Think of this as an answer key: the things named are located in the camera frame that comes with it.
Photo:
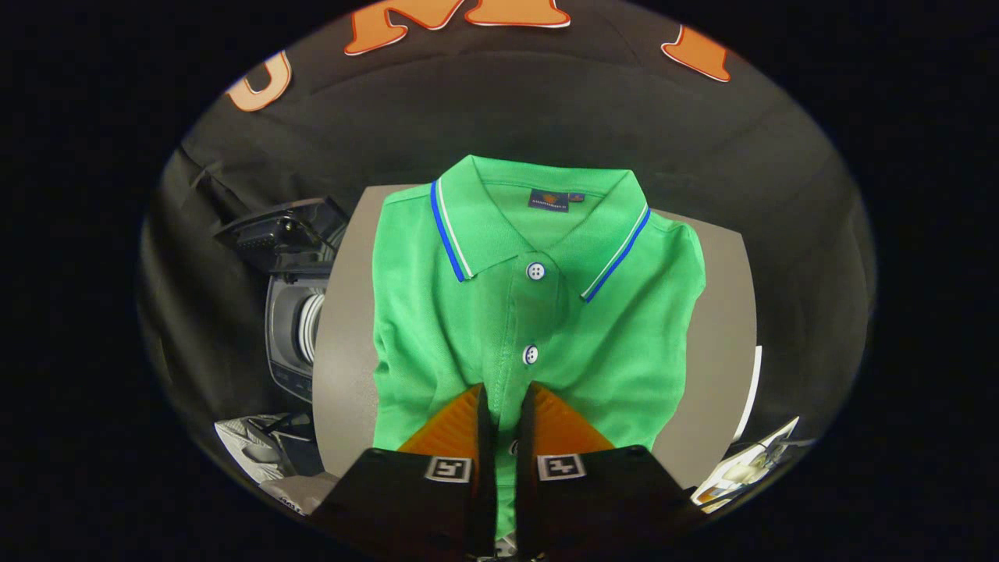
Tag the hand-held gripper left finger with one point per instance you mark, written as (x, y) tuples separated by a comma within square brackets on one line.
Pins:
[(406, 499)]

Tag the gray washing machine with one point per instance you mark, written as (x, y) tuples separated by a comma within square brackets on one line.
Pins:
[(285, 336)]

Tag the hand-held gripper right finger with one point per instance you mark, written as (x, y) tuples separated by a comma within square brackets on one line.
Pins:
[(609, 499)]

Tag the gray metal cabinet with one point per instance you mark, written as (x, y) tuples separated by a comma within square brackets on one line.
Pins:
[(343, 375)]

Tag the green polo shirt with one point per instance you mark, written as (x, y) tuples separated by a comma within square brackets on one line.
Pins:
[(468, 328)]

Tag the black backdrop cloth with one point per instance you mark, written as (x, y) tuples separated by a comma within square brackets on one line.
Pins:
[(546, 101)]

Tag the white packaging clutter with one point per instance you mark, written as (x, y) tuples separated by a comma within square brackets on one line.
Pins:
[(749, 468)]

